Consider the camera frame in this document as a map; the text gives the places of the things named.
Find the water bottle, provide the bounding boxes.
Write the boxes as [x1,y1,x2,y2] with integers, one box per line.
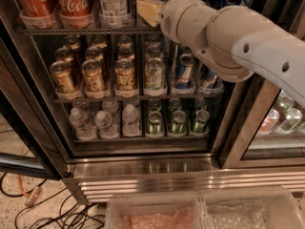
[94,111,118,139]
[70,107,96,141]
[122,104,141,136]

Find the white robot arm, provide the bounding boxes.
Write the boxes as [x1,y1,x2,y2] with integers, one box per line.
[136,0,305,106]

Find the red bull can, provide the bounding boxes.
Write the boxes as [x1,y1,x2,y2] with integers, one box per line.
[200,67,220,90]
[175,54,195,90]

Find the stainless steel drinks fridge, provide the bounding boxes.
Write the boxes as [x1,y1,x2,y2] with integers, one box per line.
[0,0,305,204]

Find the red coca-cola can left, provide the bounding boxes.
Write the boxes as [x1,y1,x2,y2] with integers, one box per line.
[10,0,58,18]

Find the gold lacroix can front left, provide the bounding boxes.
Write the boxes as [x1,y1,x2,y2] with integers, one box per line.
[50,61,76,94]

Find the clear bin bubble wrap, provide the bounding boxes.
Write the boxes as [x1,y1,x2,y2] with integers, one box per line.
[201,187,305,229]

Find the water bottle right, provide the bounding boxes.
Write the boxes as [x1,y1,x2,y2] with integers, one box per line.
[122,104,141,136]

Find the orange cable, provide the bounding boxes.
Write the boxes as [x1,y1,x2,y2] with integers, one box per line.
[17,175,43,207]

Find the red bull can left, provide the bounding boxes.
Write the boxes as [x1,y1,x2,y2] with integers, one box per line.
[175,54,195,90]

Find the red coca-cola can right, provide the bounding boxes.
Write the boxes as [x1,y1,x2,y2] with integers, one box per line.
[58,0,94,29]

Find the clear bin pink contents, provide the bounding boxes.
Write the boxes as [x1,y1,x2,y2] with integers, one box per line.
[105,192,204,229]

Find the red bull can right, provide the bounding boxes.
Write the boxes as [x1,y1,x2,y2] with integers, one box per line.
[200,67,220,90]

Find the gold lacroix can front middle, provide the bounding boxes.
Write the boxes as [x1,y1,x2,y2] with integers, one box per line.
[82,59,106,93]

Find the black floor cables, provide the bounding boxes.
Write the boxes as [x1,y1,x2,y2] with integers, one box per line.
[0,172,108,229]

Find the water bottle middle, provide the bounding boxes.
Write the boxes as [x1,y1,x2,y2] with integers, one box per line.
[94,111,118,139]

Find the gold lacroix can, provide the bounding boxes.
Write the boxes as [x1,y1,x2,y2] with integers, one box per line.
[82,59,106,93]
[115,58,136,92]
[50,61,76,94]

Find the green white 7up can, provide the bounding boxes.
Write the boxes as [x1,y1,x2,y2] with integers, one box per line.
[144,58,165,91]

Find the gold lacroix can front right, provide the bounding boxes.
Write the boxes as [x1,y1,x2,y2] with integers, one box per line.
[115,58,136,92]

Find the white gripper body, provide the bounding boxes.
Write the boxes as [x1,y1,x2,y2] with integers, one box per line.
[160,0,216,56]

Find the green can front middle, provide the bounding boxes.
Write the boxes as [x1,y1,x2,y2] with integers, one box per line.
[169,111,186,135]

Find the water bottle left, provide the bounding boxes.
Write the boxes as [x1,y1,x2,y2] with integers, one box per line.
[70,107,96,141]

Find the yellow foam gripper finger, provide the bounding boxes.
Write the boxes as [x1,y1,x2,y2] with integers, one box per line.
[136,0,164,27]

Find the red coca-cola can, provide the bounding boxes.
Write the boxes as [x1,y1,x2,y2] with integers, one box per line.
[10,0,58,18]
[58,0,94,29]

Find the green can front left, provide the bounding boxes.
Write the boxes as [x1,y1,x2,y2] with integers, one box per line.
[146,111,164,135]

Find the green can front right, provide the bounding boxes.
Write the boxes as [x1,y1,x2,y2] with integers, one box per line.
[191,110,210,134]

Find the open glass fridge door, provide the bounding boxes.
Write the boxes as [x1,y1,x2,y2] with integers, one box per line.
[0,59,60,179]

